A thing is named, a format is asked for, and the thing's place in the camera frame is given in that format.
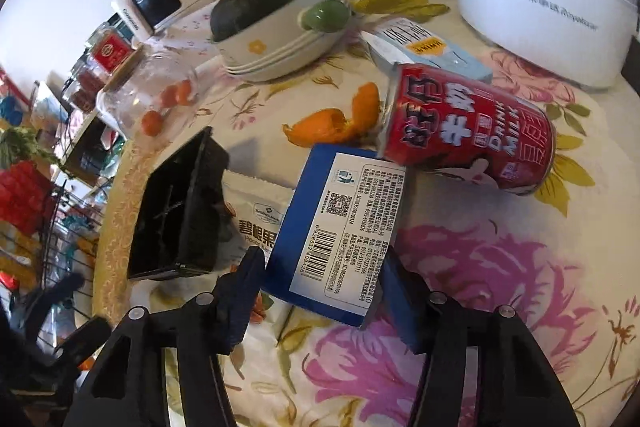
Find black plastic food tray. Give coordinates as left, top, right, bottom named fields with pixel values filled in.
left=127, top=127, right=229, bottom=281

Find blue barcode carton box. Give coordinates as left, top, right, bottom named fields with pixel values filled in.
left=262, top=144, right=407, bottom=327

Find floral tablecloth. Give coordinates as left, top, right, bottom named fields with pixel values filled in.
left=92, top=0, right=640, bottom=427

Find white nut snack packet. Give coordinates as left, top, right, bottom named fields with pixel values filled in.
left=221, top=170, right=294, bottom=262

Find red milk drink can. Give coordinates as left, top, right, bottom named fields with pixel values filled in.
left=378, top=64, right=555, bottom=195

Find glass jar with tomatoes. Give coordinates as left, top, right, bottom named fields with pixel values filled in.
left=96, top=49, right=200, bottom=146

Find orange peel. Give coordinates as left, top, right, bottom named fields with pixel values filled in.
left=282, top=82, right=381, bottom=147

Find red label jar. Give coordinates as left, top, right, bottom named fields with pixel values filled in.
left=88, top=24, right=134, bottom=74

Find light blue small carton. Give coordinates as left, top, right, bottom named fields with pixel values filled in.
left=360, top=17, right=492, bottom=84

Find stacked white floral bowls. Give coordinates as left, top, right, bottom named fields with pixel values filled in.
left=214, top=0, right=352, bottom=82

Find dark green pumpkin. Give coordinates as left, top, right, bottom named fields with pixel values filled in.
left=209, top=0, right=294, bottom=42

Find green ceramic spoon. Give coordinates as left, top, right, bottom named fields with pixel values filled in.
left=299, top=0, right=352, bottom=34

